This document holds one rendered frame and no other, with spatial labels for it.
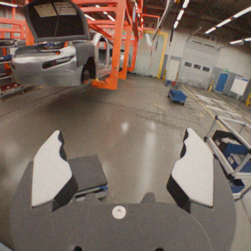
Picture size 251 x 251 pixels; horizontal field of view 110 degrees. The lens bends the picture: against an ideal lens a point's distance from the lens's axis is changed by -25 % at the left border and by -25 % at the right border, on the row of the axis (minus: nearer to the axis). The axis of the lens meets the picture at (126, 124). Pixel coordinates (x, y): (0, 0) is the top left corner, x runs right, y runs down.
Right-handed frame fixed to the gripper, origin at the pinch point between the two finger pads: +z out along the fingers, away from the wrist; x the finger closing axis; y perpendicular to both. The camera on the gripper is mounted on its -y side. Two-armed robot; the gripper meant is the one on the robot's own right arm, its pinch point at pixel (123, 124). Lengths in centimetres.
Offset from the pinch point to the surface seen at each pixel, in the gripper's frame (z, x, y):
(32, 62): 184, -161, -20
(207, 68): 1055, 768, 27
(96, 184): 46, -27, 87
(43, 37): 297, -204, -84
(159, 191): 59, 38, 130
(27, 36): 332, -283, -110
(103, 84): 300, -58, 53
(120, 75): 490, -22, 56
